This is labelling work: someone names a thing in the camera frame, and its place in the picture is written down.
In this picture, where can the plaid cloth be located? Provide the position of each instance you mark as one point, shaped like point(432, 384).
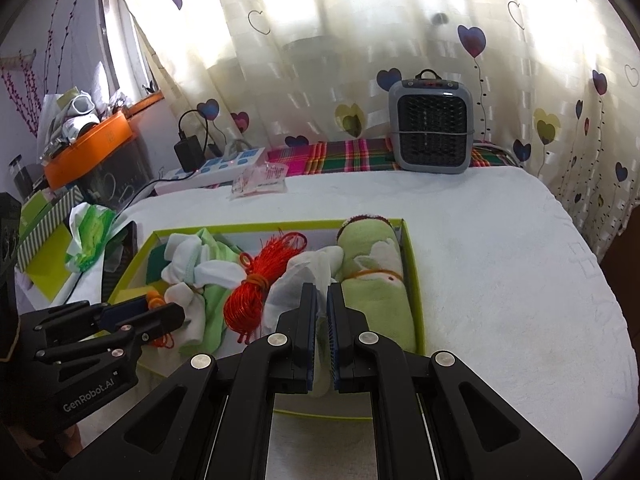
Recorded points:
point(340, 155)

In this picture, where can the black phone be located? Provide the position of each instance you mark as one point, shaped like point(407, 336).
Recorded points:
point(122, 255)

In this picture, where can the red decorative branches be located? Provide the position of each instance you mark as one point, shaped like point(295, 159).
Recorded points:
point(25, 90)

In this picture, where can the heart print curtain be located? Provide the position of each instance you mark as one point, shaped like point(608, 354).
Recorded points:
point(350, 35)

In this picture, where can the lime green shallow box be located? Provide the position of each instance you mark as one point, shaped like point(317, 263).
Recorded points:
point(280, 234)

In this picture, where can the white sock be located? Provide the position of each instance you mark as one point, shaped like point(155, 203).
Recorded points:
point(185, 260)

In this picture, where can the green towel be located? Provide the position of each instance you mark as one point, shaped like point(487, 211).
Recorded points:
point(375, 290)

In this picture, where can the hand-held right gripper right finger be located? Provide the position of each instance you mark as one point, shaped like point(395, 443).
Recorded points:
point(336, 340)

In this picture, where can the striped green box lid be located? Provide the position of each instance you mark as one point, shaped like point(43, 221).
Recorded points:
point(45, 230)

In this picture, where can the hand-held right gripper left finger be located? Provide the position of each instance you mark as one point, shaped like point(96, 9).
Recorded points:
point(305, 340)

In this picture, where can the dark glass jar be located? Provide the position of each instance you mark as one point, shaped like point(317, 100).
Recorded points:
point(22, 180)

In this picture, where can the dark glass tank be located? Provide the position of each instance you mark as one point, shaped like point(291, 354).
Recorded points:
point(120, 170)

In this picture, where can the light green cloth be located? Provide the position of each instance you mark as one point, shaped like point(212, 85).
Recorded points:
point(215, 310)

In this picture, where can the large white non-woven pouch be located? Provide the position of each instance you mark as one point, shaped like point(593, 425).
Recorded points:
point(287, 290)

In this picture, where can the pile of white packets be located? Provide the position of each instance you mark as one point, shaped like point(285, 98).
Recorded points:
point(75, 110)

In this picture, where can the orange tray with clutter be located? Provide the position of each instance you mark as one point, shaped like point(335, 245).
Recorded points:
point(90, 145)

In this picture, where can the green tissue packet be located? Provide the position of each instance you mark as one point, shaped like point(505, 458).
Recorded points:
point(92, 230)

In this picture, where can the clear pink plastic packet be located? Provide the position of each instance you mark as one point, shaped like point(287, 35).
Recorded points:
point(260, 180)

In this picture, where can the black power adapter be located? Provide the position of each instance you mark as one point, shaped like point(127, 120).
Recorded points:
point(189, 155)

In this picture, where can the yellow sponge with green pad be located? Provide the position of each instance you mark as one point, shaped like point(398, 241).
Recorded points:
point(155, 265)

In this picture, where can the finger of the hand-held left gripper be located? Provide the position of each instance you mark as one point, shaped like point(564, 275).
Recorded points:
point(160, 320)
point(125, 308)

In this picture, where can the white blanket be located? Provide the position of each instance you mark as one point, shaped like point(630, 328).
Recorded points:
point(500, 285)

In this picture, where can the grey space heater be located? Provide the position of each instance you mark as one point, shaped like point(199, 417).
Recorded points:
point(430, 125)

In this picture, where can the white power strip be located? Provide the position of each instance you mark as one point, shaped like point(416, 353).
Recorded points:
point(220, 167)

